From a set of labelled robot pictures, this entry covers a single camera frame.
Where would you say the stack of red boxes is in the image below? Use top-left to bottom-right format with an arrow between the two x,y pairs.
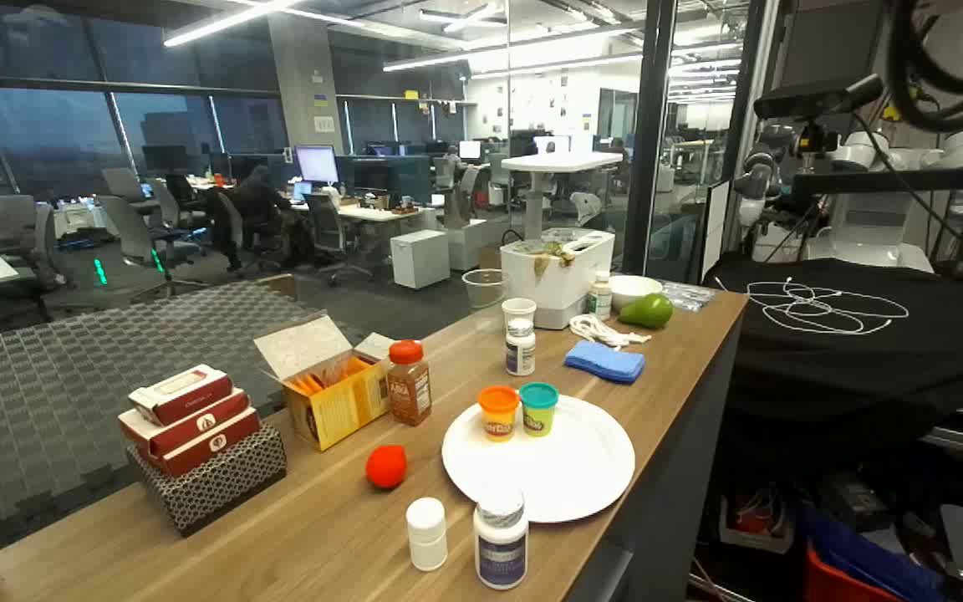
119,363 -> 262,478

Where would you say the small white bottle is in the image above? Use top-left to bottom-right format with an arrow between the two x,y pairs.
404,495 -> 450,572

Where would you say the blue sponge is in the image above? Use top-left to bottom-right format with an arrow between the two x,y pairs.
567,340 -> 646,386

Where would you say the white planter appliance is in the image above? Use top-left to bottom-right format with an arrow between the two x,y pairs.
501,228 -> 617,330

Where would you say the black cloth with white drawing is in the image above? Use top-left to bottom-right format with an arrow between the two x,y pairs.
709,257 -> 963,420

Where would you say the teal lid play-doh tub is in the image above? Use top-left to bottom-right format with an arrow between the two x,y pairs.
520,380 -> 559,433

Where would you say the patterned grey box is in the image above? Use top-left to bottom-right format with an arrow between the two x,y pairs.
129,428 -> 289,534

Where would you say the orange ball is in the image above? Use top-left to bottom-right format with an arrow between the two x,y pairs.
365,446 -> 407,493

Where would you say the white paper plate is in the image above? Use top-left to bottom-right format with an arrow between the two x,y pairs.
441,394 -> 636,525

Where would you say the white standing desk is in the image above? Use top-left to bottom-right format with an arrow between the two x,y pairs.
501,150 -> 621,248

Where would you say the orange lid play-doh tub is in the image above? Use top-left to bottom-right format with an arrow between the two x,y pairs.
474,386 -> 520,433

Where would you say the green pear toy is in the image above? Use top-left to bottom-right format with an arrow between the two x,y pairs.
619,295 -> 676,330

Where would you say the white supplement bottle blue label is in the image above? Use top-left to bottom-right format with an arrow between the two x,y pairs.
474,488 -> 528,588

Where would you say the white pill bottle grey label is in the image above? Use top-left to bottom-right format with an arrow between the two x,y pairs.
505,319 -> 537,373

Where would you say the spice bottle orange cap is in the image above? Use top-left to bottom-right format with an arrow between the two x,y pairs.
386,340 -> 432,426

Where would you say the white paper cup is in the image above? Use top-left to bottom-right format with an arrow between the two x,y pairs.
501,299 -> 539,328

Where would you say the yellow open cardboard box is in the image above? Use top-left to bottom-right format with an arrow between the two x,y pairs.
256,314 -> 387,450

